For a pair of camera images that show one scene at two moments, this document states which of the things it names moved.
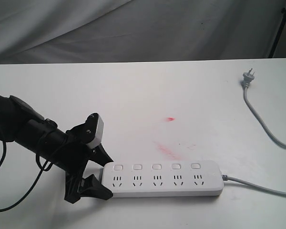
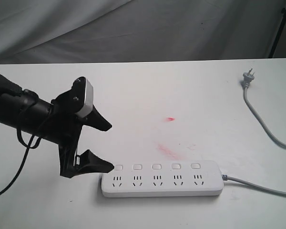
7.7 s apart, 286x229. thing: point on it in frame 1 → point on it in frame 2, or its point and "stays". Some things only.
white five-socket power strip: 173,178 stays
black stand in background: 284,11 stays
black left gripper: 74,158 → 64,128
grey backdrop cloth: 64,31 stays
